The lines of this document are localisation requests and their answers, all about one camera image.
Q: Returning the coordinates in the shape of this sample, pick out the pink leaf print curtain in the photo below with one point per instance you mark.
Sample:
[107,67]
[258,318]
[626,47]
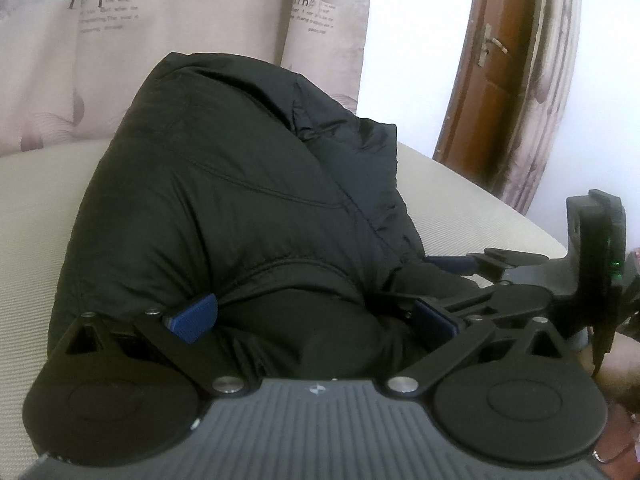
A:
[70,68]

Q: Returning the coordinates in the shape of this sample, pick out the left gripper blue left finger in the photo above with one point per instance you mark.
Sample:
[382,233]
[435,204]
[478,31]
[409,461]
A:
[192,322]

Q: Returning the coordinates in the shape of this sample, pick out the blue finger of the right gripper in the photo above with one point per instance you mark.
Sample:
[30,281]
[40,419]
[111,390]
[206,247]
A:
[460,265]

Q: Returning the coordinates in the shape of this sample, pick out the brown wooden door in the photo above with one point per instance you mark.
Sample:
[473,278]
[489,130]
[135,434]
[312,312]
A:
[475,128]

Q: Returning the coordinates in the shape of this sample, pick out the person's right hand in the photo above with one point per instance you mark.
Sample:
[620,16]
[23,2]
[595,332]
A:
[617,452]

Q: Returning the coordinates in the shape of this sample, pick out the beige mattress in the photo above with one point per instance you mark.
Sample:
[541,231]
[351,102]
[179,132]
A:
[40,194]

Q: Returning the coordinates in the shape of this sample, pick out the black puffer jacket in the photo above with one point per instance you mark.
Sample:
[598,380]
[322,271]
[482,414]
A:
[234,178]

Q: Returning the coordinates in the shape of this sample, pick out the metal door handle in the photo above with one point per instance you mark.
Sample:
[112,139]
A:
[489,43]

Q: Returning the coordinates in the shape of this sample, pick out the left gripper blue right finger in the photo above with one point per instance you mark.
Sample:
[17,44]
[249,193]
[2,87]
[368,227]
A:
[432,327]

